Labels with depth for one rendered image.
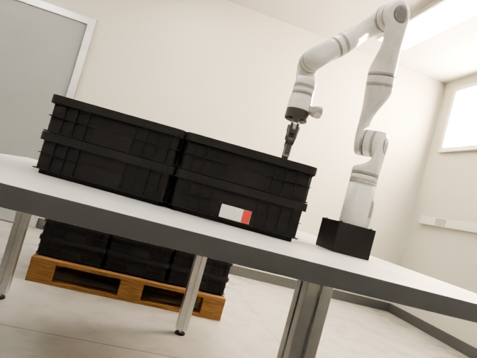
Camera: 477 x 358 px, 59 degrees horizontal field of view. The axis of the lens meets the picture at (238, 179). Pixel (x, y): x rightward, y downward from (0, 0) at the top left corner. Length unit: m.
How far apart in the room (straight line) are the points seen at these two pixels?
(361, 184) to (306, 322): 0.65
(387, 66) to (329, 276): 0.84
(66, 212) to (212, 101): 3.83
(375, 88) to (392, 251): 3.94
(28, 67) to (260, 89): 2.31
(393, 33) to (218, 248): 0.99
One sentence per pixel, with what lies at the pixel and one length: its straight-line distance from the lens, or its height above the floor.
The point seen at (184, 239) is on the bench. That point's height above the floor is 0.68.
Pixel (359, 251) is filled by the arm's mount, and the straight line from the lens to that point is 1.46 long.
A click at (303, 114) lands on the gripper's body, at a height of 1.09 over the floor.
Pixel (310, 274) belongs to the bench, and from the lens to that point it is 0.86.
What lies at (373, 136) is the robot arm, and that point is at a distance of 1.49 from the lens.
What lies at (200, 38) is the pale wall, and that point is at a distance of 4.68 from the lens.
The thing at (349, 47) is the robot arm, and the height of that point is 1.34.
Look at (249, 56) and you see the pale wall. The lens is 4.73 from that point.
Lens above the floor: 0.78
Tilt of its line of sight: 3 degrees up
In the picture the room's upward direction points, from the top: 15 degrees clockwise
